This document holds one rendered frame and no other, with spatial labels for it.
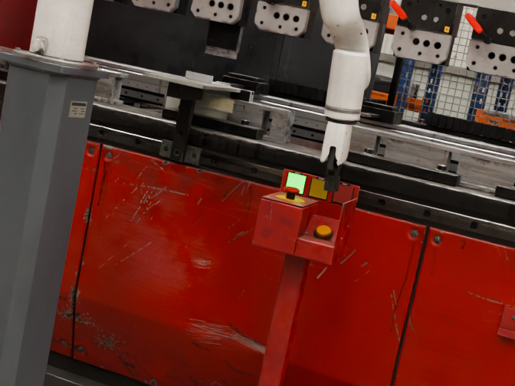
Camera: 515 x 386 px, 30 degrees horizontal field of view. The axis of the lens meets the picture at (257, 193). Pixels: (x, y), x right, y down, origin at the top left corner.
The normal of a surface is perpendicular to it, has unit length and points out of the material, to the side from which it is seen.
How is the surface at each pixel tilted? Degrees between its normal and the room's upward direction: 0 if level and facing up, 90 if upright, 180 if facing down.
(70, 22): 90
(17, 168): 90
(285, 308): 90
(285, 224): 90
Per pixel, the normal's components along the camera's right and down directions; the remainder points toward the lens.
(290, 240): -0.30, 0.07
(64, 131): 0.88, 0.24
